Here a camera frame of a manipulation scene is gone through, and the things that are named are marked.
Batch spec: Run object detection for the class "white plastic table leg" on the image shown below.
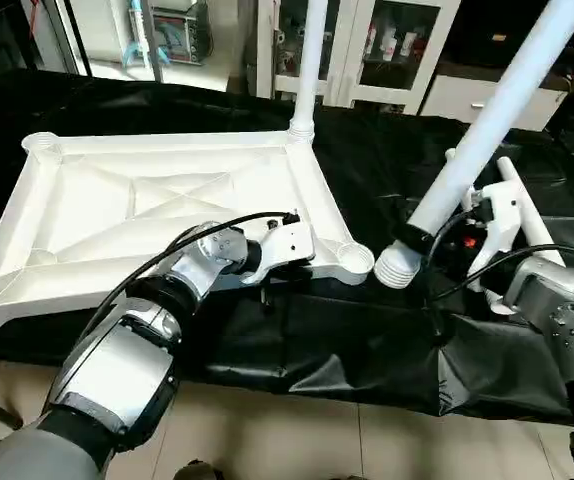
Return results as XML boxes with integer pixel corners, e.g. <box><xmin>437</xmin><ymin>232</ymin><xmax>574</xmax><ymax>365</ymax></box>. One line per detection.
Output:
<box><xmin>374</xmin><ymin>0</ymin><xmax>574</xmax><ymax>291</ymax></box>
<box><xmin>497</xmin><ymin>157</ymin><xmax>560</xmax><ymax>253</ymax></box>
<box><xmin>288</xmin><ymin>0</ymin><xmax>330</xmax><ymax>143</ymax></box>
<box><xmin>445</xmin><ymin>148</ymin><xmax>513</xmax><ymax>317</ymax></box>

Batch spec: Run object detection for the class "white plastic table top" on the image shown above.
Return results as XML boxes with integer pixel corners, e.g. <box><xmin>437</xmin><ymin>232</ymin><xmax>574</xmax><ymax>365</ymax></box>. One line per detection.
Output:
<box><xmin>0</xmin><ymin>129</ymin><xmax>376</xmax><ymax>337</ymax></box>

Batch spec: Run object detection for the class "black work surface mat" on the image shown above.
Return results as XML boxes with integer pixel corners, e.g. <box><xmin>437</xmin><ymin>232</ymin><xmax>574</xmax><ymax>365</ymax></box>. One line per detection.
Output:
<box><xmin>0</xmin><ymin>68</ymin><xmax>574</xmax><ymax>421</ymax></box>

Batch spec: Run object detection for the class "white drawer unit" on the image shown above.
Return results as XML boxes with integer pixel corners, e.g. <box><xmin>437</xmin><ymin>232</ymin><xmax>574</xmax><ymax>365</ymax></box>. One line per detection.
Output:
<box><xmin>419</xmin><ymin>75</ymin><xmax>570</xmax><ymax>133</ymax></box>

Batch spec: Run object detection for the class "white glass door cabinet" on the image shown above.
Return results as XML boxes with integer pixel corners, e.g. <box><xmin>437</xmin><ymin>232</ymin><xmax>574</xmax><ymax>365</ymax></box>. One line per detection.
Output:
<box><xmin>255</xmin><ymin>0</ymin><xmax>463</xmax><ymax>113</ymax></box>

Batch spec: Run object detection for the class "black equipment box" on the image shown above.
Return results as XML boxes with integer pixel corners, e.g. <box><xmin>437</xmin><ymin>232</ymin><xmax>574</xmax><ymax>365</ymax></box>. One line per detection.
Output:
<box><xmin>447</xmin><ymin>0</ymin><xmax>538</xmax><ymax>73</ymax></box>

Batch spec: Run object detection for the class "colourful background box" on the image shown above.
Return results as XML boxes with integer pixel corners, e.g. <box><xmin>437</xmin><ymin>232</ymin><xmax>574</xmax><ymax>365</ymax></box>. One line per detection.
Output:
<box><xmin>122</xmin><ymin>0</ymin><xmax>213</xmax><ymax>69</ymax></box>

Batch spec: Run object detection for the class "black vertical pole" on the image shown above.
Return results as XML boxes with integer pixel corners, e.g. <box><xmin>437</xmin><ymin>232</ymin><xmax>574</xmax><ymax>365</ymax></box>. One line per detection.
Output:
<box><xmin>55</xmin><ymin>0</ymin><xmax>93</xmax><ymax>79</ymax></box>

